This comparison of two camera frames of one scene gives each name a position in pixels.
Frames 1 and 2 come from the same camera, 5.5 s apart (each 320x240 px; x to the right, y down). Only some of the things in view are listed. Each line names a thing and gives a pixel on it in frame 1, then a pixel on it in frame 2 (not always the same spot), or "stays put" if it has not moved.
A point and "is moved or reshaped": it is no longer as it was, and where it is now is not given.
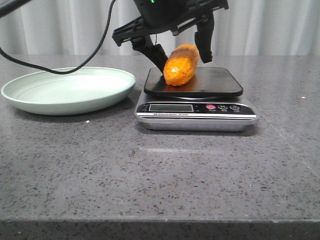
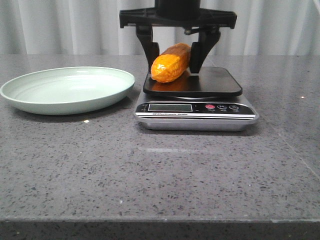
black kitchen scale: x=210 y=102 stays put
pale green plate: x=87 y=90 stays put
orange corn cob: x=180 y=65 is moved or reshaped
